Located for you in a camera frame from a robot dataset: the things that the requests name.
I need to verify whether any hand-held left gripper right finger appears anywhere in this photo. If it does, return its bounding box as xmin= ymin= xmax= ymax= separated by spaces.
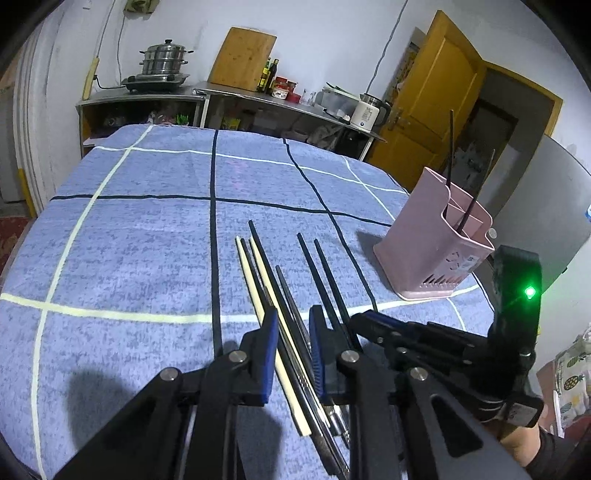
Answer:
xmin=308 ymin=305 xmax=532 ymax=480

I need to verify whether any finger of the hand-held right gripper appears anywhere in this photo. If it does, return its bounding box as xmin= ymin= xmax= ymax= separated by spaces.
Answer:
xmin=360 ymin=311 xmax=491 ymax=365
xmin=350 ymin=318 xmax=491 ymax=398

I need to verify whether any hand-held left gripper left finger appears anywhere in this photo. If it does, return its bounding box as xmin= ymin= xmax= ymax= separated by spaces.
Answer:
xmin=53 ymin=307 xmax=280 ymax=480

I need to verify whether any grey metal chopstick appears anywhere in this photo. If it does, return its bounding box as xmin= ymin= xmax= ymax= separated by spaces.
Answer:
xmin=275 ymin=265 xmax=352 ymax=449

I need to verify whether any black chopstick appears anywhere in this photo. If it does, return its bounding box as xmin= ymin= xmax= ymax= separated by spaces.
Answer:
xmin=297 ymin=233 xmax=343 ymax=335
xmin=314 ymin=239 xmax=365 ymax=350
xmin=445 ymin=110 xmax=455 ymax=191
xmin=248 ymin=220 xmax=349 ymax=478
xmin=240 ymin=239 xmax=278 ymax=324
xmin=459 ymin=148 xmax=496 ymax=230

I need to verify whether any cream chopstick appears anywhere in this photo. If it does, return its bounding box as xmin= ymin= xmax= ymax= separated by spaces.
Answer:
xmin=235 ymin=236 xmax=311 ymax=437
xmin=250 ymin=237 xmax=296 ymax=361

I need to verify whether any pink utensil holder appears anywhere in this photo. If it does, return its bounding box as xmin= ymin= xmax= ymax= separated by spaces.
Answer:
xmin=373 ymin=167 xmax=496 ymax=302

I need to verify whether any person's right forearm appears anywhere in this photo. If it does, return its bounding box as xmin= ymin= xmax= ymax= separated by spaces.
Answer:
xmin=500 ymin=424 xmax=571 ymax=480

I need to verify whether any person's right hand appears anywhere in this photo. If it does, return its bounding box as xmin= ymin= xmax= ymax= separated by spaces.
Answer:
xmin=466 ymin=392 xmax=509 ymax=424

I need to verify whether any pineapple print cloth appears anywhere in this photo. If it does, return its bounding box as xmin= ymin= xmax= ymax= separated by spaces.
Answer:
xmin=551 ymin=327 xmax=591 ymax=439

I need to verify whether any grey panel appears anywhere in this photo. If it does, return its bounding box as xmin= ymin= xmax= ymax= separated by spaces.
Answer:
xmin=480 ymin=134 xmax=591 ymax=296

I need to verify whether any blue checked cloth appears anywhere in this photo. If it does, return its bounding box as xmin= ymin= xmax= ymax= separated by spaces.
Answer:
xmin=0 ymin=124 xmax=509 ymax=480

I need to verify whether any white electric kettle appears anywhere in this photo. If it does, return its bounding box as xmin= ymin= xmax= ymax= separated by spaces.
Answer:
xmin=350 ymin=93 xmax=392 ymax=133

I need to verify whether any clear plastic container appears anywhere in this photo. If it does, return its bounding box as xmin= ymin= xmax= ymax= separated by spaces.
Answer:
xmin=318 ymin=88 xmax=361 ymax=119

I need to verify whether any yellow wooden door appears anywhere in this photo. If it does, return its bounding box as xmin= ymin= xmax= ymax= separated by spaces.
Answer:
xmin=365 ymin=10 xmax=488 ymax=193

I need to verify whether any steel counter table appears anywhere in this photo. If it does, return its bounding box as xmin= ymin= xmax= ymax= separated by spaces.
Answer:
xmin=191 ymin=81 xmax=387 ymax=160

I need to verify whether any red rug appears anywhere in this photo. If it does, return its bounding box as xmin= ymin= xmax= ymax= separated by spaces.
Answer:
xmin=0 ymin=215 xmax=34 ymax=278

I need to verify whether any steel stove cabinet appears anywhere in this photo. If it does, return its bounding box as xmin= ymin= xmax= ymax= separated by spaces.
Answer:
xmin=76 ymin=83 xmax=207 ymax=160

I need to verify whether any gas stove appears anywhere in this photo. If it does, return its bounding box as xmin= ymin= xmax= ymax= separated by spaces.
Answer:
xmin=121 ymin=73 xmax=191 ymax=93

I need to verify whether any wooden cutting board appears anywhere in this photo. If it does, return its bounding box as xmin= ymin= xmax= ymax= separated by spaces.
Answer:
xmin=208 ymin=27 xmax=278 ymax=92

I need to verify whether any steel steamer pot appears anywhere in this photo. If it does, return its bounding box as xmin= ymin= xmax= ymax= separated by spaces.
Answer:
xmin=139 ymin=39 xmax=195 ymax=76

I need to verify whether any wooden rolling pin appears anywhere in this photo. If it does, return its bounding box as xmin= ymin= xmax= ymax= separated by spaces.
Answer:
xmin=82 ymin=58 xmax=100 ymax=101

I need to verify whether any yellow door frame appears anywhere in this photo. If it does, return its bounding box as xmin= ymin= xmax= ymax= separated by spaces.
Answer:
xmin=480 ymin=61 xmax=565 ymax=144

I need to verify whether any paper wall hanging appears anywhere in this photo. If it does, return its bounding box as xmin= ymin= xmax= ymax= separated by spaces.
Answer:
xmin=394 ymin=41 xmax=417 ymax=94

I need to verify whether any grey wall cable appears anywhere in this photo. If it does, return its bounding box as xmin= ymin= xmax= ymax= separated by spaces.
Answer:
xmin=366 ymin=0 xmax=410 ymax=94

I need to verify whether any stove wall cable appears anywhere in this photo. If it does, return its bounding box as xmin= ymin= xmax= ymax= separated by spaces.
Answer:
xmin=93 ymin=0 xmax=126 ymax=89

